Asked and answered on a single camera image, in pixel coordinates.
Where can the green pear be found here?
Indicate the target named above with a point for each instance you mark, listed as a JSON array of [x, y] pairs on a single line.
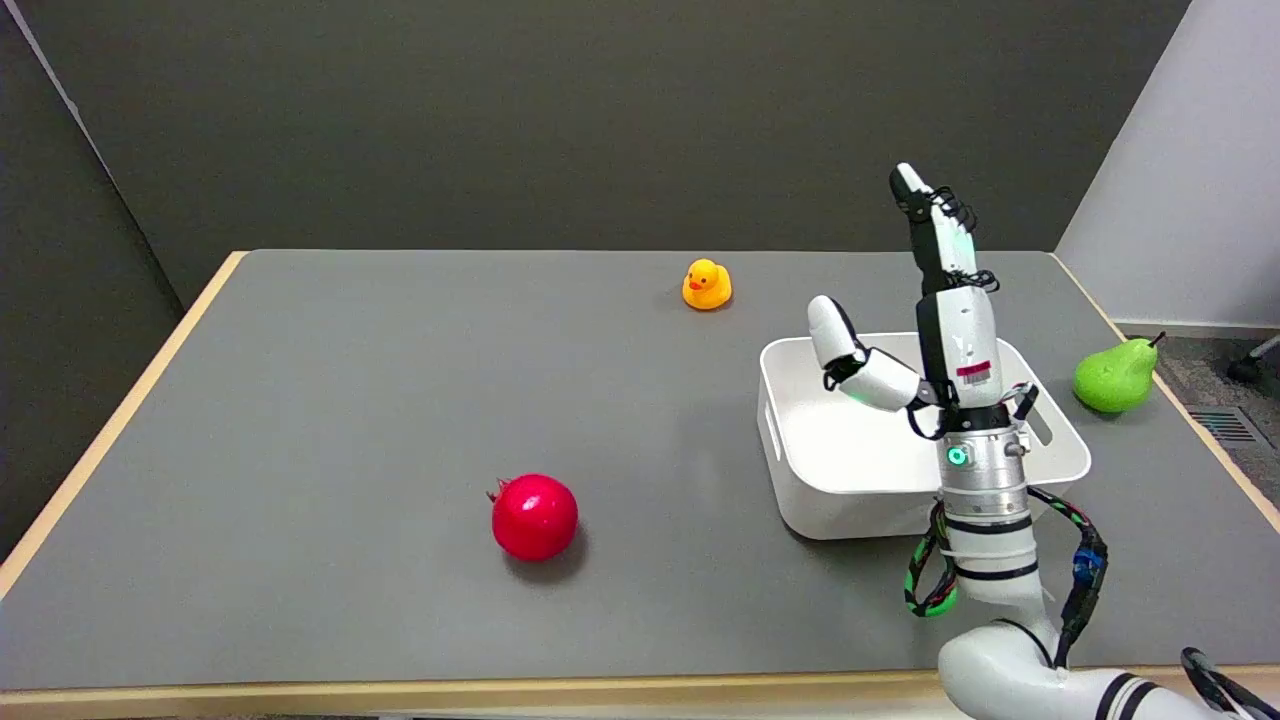
[[1116, 373]]

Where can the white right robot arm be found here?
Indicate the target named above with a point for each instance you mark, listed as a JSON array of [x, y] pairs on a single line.
[[1000, 560]]

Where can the white plastic bin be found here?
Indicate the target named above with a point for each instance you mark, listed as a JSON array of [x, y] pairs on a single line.
[[880, 450]]

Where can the red pomegranate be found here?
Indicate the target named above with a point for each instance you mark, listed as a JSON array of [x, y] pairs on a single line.
[[535, 516]]

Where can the black chair caster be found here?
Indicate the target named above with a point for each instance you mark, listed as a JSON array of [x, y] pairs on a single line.
[[1250, 366]]

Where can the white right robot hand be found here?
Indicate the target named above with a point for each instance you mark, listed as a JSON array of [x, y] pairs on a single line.
[[957, 330]]

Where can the yellow rubber duck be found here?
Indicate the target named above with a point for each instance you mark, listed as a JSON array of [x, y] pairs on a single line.
[[706, 284]]

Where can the floor vent grille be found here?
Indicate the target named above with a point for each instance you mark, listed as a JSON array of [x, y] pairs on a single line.
[[1231, 426]]

